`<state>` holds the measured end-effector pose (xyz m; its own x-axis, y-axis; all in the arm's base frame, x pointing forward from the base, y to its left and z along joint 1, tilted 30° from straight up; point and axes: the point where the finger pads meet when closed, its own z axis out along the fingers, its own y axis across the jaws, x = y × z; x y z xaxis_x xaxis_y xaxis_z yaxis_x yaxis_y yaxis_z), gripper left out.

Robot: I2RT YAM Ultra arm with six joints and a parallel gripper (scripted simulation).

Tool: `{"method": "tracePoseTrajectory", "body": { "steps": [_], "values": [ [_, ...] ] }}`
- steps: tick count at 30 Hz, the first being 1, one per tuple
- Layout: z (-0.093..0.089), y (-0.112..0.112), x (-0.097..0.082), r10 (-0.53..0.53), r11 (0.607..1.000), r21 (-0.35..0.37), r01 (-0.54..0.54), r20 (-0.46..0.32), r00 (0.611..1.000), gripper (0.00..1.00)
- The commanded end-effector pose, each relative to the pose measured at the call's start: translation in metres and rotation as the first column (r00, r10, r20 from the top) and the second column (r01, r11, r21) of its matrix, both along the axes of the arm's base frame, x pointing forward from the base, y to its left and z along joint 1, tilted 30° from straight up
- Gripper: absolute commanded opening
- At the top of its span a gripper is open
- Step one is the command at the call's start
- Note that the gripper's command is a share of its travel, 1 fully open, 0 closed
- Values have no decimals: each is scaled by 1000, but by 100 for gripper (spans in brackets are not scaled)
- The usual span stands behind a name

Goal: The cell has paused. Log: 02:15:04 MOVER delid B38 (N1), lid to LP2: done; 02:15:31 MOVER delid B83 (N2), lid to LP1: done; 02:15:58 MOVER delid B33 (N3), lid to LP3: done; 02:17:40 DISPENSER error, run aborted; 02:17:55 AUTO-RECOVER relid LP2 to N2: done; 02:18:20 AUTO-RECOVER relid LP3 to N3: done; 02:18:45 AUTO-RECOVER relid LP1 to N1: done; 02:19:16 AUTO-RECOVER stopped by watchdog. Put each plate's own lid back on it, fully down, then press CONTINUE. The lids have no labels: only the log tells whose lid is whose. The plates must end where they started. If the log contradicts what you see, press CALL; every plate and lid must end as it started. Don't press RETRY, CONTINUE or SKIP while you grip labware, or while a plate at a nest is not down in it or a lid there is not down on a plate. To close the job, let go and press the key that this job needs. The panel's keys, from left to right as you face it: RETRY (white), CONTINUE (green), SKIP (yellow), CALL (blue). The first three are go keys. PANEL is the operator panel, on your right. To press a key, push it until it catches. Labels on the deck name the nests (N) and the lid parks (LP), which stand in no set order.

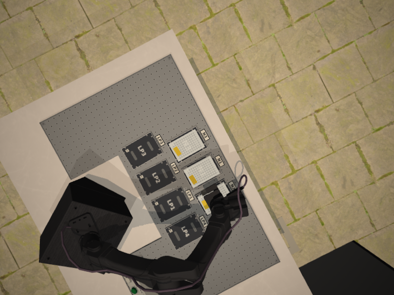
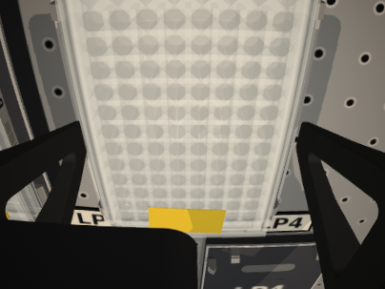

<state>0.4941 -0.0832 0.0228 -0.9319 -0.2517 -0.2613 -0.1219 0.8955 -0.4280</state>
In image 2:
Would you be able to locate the grey flat base plate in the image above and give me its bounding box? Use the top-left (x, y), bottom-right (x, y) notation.
top-left (17, 0), bottom-right (385, 244)

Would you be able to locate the translucent white plate lid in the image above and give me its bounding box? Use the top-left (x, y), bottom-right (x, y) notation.
top-left (54, 0), bottom-right (321, 237)

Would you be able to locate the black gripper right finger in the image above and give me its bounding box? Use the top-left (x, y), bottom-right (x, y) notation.
top-left (296, 122), bottom-right (385, 289)

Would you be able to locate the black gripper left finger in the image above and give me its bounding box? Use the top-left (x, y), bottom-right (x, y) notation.
top-left (0, 121), bottom-right (87, 224)

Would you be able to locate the white microplate lid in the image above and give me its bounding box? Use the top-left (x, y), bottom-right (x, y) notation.
top-left (0, 123), bottom-right (38, 221)

